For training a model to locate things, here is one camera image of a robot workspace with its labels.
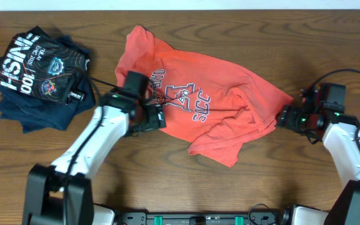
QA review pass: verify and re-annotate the red printed t-shirt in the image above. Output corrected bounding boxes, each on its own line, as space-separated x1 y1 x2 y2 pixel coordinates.
115 26 293 167

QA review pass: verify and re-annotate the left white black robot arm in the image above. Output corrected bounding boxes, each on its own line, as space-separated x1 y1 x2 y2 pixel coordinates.
22 71 166 225

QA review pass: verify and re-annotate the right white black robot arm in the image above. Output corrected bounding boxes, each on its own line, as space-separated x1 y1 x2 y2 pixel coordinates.
277 83 360 225

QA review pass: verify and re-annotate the navy folded clothes stack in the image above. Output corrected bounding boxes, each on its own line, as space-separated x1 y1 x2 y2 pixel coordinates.
0 26 96 133

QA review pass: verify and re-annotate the black printed folded t-shirt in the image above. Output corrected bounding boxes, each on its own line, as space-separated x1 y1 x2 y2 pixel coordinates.
0 31 87 104

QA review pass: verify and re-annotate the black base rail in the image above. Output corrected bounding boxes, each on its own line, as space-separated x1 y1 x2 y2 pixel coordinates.
113 210 290 225

